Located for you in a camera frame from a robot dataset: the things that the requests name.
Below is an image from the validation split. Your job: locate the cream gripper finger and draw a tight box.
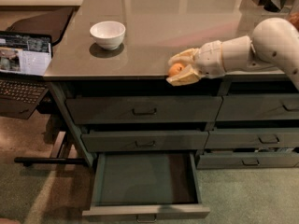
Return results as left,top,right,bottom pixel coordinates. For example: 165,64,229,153
166,65,203,86
168,49,199,66

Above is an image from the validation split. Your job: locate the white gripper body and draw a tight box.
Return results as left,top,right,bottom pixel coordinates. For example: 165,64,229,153
195,40,225,78

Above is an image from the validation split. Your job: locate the small orange fruit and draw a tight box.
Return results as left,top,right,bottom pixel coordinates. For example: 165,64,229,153
168,63,185,77

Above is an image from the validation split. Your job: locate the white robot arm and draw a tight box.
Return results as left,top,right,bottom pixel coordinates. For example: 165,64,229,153
167,18,299,89

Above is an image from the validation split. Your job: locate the top left grey drawer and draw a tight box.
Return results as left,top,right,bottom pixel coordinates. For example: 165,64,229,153
65,96,222,124

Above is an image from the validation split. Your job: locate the grey drawer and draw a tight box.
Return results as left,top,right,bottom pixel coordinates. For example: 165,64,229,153
217,94,299,121
65,96,222,124
206,128,299,149
196,152,299,169
81,130,208,152

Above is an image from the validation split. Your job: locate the middle left grey drawer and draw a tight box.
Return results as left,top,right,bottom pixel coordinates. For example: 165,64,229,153
81,130,208,152

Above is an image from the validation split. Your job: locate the middle right grey drawer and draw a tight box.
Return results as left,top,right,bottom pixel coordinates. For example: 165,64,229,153
206,128,299,149

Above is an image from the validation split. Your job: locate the top right grey drawer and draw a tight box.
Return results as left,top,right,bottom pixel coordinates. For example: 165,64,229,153
217,94,299,121

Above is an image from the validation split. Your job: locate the bottom right grey drawer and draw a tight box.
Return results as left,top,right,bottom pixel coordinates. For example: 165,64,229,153
196,152,299,169

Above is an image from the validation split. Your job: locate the open bottom left drawer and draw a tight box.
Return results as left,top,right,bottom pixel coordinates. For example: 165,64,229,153
82,152,210,224

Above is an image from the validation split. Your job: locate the white ceramic bowl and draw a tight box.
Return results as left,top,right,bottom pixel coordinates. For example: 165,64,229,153
90,21,126,50

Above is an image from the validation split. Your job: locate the glass jar with snacks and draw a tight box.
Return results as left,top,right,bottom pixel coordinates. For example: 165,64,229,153
288,12,299,31

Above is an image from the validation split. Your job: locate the dark chair seat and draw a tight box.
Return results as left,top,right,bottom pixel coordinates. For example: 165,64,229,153
7,7,74,46

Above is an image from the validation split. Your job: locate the open black laptop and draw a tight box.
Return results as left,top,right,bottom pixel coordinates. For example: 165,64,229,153
0,31,52,119

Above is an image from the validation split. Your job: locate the black laptop stand base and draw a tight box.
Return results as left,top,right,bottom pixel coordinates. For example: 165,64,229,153
13,131,87,168

